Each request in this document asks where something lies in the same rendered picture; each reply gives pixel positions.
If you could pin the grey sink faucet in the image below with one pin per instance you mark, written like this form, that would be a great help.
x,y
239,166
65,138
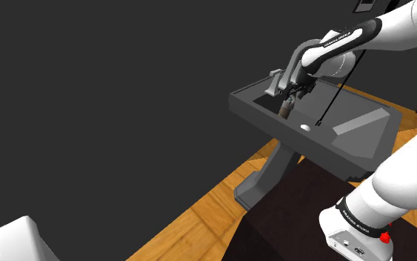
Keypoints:
x,y
274,85

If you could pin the brown and grey bottle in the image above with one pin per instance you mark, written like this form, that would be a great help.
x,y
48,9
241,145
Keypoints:
x,y
286,109

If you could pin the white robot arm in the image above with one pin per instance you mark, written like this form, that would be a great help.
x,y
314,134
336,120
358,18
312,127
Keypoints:
x,y
405,177

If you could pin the dark robot stand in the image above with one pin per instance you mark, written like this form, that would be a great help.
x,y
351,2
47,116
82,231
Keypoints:
x,y
294,213

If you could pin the grey pedestal sink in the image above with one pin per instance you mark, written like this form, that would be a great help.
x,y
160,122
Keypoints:
x,y
352,133

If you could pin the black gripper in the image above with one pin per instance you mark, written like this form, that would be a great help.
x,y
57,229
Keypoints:
x,y
303,88

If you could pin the thin black rod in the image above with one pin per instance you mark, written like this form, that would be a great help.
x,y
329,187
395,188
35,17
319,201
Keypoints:
x,y
334,97

